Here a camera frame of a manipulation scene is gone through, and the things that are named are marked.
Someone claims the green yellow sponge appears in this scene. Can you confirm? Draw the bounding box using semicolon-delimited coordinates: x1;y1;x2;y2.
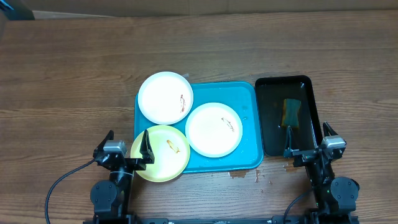
281;98;301;128

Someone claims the black water tray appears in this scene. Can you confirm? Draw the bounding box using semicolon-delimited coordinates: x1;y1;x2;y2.
255;75;322;157

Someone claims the yellow plate with smear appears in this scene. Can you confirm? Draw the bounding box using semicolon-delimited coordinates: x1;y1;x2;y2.
137;125;190;182

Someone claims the white plate with red smear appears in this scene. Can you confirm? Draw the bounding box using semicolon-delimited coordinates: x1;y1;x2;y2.
137;72;194;124

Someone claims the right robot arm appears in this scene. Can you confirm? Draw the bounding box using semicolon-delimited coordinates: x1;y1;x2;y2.
282;122;360;223

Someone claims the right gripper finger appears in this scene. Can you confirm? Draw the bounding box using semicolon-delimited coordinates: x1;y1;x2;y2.
322;121;338;137
285;126;295;151

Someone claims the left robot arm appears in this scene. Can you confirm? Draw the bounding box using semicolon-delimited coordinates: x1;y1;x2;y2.
90;130;155;223

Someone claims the dark object top-left corner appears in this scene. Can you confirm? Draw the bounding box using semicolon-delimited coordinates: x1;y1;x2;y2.
1;0;35;21

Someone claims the teal plastic tray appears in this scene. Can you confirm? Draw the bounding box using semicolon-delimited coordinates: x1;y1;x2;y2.
134;81;264;174

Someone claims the white plate with brown smear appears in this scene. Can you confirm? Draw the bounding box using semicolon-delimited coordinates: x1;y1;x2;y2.
185;102;243;158

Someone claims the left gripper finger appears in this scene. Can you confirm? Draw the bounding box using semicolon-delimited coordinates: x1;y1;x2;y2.
140;129;155;159
94;130;114;153

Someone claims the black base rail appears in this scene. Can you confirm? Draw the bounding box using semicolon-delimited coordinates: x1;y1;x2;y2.
82;215;360;224

